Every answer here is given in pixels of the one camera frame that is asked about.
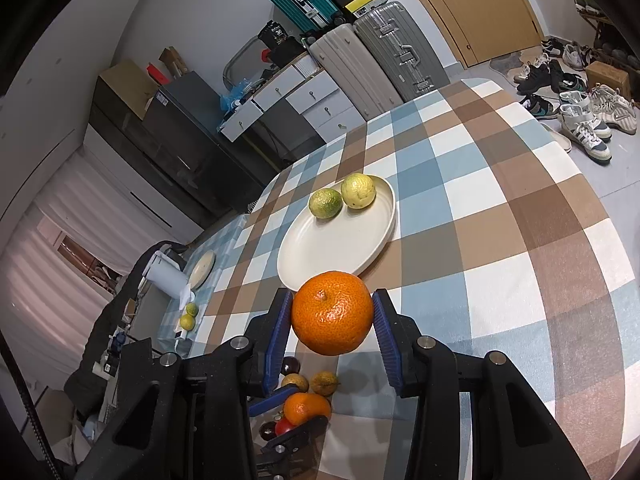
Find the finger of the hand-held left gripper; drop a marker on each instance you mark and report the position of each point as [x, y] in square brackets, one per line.
[297, 437]
[265, 405]

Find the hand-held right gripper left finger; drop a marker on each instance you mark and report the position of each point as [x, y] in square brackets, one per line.
[280, 342]

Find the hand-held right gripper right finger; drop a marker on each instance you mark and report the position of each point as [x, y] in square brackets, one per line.
[387, 342]

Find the red tomato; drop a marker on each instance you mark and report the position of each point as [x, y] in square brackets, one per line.
[284, 426]

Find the dark purple plum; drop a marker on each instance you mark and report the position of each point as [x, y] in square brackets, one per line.
[266, 429]
[290, 364]

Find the small orange mandarin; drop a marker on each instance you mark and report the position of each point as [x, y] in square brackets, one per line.
[305, 408]

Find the tan round fruit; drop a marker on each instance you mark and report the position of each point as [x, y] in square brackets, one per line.
[295, 381]

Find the brown fruit with stem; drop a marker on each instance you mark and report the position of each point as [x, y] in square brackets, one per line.
[324, 382]

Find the large orange mandarin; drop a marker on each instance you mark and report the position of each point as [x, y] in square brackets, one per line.
[332, 312]

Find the white round plate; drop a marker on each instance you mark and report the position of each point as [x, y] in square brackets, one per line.
[335, 245]

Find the small green citrus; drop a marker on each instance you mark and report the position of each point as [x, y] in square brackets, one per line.
[192, 308]
[187, 321]

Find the small cream plate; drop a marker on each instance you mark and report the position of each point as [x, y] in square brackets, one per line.
[202, 270]

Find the light blue plaid cloth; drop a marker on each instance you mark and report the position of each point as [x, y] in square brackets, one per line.
[225, 240]

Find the white kettle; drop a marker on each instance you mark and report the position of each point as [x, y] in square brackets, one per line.
[165, 272]

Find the green citrus fruit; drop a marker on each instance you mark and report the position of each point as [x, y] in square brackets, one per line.
[325, 202]

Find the yellow-green citrus fruit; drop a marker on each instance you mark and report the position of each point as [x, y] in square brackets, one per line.
[358, 190]

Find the white cabinet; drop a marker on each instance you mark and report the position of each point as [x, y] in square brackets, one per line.
[125, 185]

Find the white curtain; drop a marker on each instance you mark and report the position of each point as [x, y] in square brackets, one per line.
[50, 260]

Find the white drawer desk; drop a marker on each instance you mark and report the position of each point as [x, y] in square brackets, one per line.
[310, 95]

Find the blue plastic bag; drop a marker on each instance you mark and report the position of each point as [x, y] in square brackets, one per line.
[232, 97]

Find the grey mini fridge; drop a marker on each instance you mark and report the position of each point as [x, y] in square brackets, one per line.
[185, 105]

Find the black cabinet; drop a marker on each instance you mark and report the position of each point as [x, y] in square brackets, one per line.
[130, 135]

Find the beige suitcase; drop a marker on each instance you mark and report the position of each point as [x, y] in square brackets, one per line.
[350, 70]

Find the silver suitcase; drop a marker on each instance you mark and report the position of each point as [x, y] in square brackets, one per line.
[395, 45]

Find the large cardboard box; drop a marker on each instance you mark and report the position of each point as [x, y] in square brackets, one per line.
[127, 85]

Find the small brown cardboard box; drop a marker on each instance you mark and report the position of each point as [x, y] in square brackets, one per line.
[172, 60]

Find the black bag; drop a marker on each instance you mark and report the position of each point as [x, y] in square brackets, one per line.
[275, 40]

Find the grey door mat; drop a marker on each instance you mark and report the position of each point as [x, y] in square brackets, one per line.
[505, 62]

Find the pile of shoes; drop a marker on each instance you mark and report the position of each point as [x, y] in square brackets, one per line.
[580, 105]

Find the yellow black shoe box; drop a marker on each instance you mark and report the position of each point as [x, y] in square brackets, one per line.
[365, 2]

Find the wooden door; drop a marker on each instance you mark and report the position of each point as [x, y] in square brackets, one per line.
[475, 10]

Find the brown box by shoes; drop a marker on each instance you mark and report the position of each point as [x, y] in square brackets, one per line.
[607, 77]

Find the shoe rack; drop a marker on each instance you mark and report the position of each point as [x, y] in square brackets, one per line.
[600, 15]

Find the grey metal frame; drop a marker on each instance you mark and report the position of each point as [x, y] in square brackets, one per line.
[240, 60]

